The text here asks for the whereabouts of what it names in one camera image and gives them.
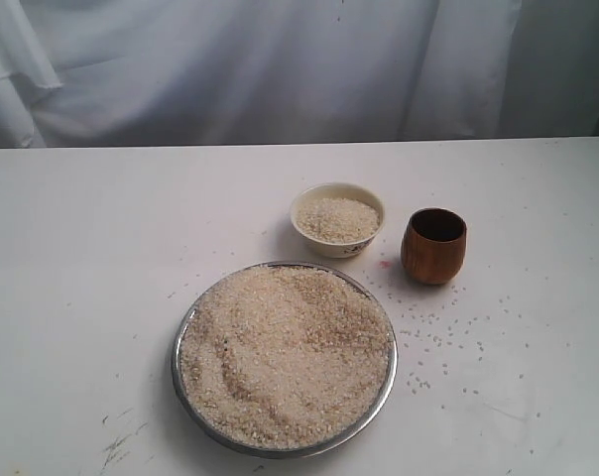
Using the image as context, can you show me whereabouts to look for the white backdrop cloth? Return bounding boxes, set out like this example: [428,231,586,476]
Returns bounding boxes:
[0,1,599,148]

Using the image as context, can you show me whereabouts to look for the large steel rice plate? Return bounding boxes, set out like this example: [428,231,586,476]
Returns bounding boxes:
[171,262,398,459]

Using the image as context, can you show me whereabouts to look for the small cream ceramic bowl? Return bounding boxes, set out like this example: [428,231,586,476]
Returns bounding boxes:
[290,182,385,259]

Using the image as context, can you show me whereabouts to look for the brown wooden cup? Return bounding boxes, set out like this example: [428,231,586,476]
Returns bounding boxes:
[401,208,467,286]

